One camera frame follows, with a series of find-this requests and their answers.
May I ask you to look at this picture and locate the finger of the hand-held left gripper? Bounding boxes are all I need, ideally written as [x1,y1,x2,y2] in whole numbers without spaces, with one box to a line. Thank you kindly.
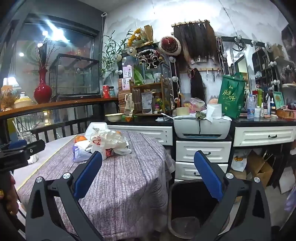
[8,140,28,150]
[0,140,46,163]

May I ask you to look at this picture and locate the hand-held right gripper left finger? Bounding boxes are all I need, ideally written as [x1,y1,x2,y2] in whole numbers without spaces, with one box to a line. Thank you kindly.
[25,151,103,241]

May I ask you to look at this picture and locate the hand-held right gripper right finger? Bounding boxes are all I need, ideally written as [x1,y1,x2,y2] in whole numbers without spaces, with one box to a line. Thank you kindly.
[194,150,271,241]

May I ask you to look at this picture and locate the dark brown trash bin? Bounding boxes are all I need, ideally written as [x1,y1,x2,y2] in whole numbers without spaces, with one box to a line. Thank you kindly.
[168,179,228,240]

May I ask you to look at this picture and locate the plain white plastic bag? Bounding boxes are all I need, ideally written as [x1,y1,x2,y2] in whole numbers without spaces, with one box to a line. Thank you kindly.
[84,123,109,139]

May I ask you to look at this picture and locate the person's left hand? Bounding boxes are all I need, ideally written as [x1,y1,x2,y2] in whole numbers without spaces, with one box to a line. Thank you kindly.
[0,173,19,216]

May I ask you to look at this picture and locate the black slatted railing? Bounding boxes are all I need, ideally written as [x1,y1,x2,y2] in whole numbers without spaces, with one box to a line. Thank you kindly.
[30,116,93,143]

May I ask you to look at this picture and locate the white bag orange print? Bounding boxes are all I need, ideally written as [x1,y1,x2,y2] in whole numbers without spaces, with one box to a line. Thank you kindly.
[231,152,248,172]

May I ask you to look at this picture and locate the yellow container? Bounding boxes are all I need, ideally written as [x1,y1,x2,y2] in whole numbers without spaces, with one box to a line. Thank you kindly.
[14,96,36,109]

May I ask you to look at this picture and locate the white printer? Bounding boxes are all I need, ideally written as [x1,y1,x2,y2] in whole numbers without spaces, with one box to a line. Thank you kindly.
[173,115,232,140]

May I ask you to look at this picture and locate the wooden ledge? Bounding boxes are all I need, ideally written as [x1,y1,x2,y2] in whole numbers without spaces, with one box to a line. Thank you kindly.
[0,97,119,119]

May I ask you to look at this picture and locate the brown cardboard box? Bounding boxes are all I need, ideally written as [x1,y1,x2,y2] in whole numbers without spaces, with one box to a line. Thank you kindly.
[246,151,274,183]

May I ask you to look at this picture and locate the red vase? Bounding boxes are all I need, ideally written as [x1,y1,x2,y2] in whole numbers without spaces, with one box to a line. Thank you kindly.
[34,69,52,104]

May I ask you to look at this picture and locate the toilet paper roll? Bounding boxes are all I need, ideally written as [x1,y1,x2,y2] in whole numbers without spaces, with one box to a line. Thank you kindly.
[206,103,222,122]

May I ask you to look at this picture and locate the cream bowl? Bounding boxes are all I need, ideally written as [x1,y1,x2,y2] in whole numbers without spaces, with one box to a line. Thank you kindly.
[105,113,124,122]

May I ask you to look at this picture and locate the black vanity desk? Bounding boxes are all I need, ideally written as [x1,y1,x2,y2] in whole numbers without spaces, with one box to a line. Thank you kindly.
[105,113,296,188]

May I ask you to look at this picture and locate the pink plastic bag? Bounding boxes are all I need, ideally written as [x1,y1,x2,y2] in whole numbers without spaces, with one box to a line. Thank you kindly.
[185,97,206,112]

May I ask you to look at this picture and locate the clear water bottle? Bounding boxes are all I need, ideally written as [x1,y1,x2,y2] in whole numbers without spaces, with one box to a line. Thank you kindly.
[247,94,255,120]

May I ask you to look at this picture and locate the group of cosmetic bottles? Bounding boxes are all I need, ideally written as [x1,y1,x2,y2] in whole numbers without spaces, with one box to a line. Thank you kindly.
[252,89,277,119]

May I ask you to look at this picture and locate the white flat carton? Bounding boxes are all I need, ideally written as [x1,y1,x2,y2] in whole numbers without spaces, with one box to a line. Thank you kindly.
[279,170,295,194]

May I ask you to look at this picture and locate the green tote bag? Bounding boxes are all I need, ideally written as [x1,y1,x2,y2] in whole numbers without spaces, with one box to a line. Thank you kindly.
[218,73,246,120]

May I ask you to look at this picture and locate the brown printed carton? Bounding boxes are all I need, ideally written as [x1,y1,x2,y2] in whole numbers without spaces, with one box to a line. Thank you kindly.
[118,90,130,113]

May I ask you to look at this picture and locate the glass terrarium cage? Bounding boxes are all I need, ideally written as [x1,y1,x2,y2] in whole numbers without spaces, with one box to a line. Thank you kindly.
[48,54,101,96]

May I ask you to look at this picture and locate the black hair bundle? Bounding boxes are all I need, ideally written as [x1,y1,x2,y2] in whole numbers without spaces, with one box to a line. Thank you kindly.
[190,68,207,102]

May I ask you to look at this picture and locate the purple satin garment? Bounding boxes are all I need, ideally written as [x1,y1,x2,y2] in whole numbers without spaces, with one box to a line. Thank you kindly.
[284,192,296,214]

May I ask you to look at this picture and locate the dried branches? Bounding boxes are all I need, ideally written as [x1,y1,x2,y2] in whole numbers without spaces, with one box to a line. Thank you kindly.
[35,44,56,70]

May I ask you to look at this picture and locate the grey foil pouch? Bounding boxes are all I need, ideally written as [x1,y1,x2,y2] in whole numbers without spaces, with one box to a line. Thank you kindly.
[141,92,153,114]

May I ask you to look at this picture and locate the orange wooden tissue box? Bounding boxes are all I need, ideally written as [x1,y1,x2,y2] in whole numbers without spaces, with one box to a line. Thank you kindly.
[276,108,296,120]

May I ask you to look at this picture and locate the brown pink product box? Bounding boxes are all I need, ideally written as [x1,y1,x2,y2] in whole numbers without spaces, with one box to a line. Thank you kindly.
[118,77,132,91]

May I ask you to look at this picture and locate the wooden shelf rack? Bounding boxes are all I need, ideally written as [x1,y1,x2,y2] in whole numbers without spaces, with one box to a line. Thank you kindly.
[130,77,173,115]

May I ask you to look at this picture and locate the vanity mirror with bulbs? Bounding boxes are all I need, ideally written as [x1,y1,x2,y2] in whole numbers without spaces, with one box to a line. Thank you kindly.
[221,36,281,114]
[116,43,179,116]

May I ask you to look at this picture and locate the dark display shelf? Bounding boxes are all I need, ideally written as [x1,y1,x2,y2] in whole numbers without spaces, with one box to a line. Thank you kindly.
[252,47,281,93]

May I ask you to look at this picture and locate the green bamboo plant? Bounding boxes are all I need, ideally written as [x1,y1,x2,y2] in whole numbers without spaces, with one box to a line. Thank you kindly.
[100,30,130,78]

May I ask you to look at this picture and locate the black white lion head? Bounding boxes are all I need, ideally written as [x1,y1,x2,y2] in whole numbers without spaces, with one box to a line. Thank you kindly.
[135,47,166,70]

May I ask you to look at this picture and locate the row of hair extensions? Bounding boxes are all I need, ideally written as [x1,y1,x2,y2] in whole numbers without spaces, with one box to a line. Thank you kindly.
[171,20,220,67]

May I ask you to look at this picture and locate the red embroidered hat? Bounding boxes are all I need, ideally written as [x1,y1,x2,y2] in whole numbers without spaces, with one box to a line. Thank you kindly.
[158,36,182,56]

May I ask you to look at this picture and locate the small cardboard box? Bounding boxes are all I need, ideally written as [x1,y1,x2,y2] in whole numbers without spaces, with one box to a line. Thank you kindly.
[272,44,285,58]

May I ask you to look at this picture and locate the sunflower bouquet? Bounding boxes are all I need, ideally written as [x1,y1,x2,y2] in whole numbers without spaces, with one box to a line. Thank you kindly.
[127,25,154,48]

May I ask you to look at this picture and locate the wide white drawer black handle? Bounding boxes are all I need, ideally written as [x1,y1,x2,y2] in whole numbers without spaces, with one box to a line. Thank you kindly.
[233,126,296,147]

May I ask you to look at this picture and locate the white drawer without handle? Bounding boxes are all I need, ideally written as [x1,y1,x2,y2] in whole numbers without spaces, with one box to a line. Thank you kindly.
[107,125,173,146]

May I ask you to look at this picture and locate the green picture frame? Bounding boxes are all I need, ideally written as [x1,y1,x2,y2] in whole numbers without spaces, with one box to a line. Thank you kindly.
[272,91,285,109]

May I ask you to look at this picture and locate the wooden peg rail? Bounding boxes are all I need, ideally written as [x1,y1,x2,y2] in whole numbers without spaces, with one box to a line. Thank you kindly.
[180,67,222,72]

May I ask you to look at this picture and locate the black coiled cable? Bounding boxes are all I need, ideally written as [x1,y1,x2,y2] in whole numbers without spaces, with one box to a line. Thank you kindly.
[232,39,245,51]

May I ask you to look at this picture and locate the dark wall shelf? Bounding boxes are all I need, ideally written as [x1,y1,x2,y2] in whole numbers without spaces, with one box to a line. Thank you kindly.
[281,23,296,61]

